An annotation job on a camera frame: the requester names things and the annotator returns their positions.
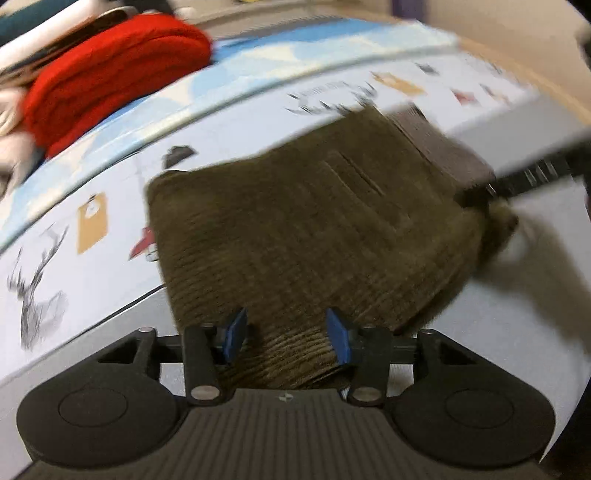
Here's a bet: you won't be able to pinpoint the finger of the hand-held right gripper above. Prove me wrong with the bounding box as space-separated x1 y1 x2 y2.
455 138 591 210

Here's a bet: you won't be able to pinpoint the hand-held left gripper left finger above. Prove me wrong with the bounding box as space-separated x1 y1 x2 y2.
98 307 249 408

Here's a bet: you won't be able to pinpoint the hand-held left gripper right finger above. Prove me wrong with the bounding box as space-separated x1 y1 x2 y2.
325 307 468 408

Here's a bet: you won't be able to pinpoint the olive corduroy pants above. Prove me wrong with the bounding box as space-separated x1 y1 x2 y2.
145 104 522 392

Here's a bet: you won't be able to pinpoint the deer print bed sheet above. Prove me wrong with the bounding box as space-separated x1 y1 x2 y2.
0 44 591 464

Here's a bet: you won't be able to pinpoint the blue patterned blanket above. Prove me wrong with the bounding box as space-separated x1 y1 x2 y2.
0 17 460 252

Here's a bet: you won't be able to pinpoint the red folded blanket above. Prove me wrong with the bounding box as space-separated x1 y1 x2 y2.
22 13 214 160

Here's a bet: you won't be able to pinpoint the cream folded blanket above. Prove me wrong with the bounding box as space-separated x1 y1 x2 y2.
0 85 40 190

